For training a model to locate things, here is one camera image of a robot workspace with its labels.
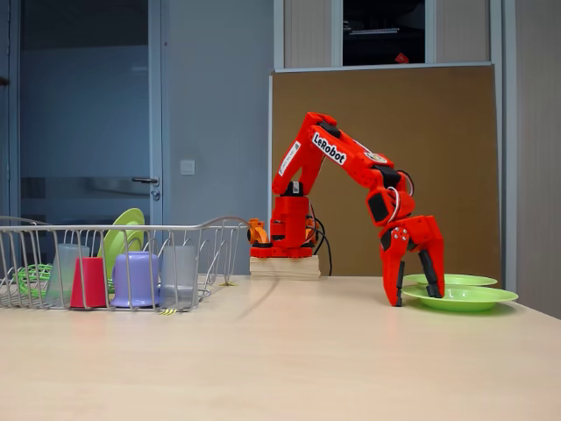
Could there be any green plastic plate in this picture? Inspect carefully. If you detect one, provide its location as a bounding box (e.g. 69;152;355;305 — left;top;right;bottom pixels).
96;207;146;268
401;283;520;313
402;273;499;289

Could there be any grey translucent plastic cup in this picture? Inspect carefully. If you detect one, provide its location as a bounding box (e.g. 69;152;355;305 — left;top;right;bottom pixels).
158;244;197;310
43;244;91;307

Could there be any purple plastic mug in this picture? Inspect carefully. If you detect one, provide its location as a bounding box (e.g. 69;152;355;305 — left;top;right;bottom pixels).
109;252;161;308

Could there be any red plastic cup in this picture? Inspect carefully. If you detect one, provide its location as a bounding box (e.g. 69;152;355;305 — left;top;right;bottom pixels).
69;257;109;308

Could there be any green whisk with steel handle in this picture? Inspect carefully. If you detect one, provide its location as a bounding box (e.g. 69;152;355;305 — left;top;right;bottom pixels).
12;262;211;300

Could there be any brown pin board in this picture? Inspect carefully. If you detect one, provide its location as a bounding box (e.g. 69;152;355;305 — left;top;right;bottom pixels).
267;63;503;282

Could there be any wooden base block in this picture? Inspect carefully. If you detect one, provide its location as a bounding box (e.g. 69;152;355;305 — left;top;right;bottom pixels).
249;256;322;280

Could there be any orange table clamp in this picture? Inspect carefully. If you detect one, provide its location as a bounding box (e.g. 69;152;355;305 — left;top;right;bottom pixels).
245;218;271;246

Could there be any white notebook on shelf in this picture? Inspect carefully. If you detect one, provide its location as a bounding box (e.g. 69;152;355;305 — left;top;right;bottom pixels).
348;26;401;36

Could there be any blue grey glass door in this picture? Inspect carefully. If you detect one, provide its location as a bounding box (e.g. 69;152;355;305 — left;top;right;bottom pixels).
8;0;164;227

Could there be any white gripper cable loop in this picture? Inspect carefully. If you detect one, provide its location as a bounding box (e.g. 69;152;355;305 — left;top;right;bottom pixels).
387;169;415;221

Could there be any black base cable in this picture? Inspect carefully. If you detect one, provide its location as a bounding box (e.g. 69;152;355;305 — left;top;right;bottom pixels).
306;214;333;276

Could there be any metal wire dish rack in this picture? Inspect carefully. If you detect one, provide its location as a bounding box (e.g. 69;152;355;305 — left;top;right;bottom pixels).
0;215;251;313

